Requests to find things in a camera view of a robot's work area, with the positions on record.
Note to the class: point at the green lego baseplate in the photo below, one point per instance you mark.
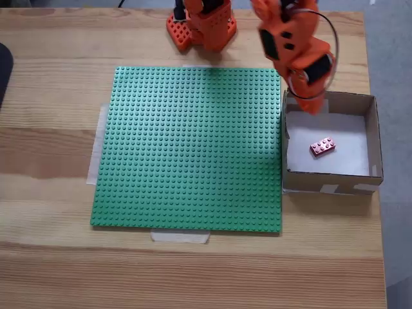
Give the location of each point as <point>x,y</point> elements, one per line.
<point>161,161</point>

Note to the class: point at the brown cardboard box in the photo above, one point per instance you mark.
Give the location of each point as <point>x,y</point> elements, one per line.
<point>302,181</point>

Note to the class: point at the white paper sheet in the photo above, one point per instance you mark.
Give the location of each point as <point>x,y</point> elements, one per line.
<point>347,157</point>

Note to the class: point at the black rounded pad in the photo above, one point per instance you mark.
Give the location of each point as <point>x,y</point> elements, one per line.
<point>4,71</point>

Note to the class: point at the red lego block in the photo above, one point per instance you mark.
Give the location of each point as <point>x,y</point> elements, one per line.
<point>322,147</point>

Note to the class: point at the masking tape strip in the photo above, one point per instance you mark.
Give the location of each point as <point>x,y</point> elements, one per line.
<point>196,66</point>
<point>180,237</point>
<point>93,161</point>

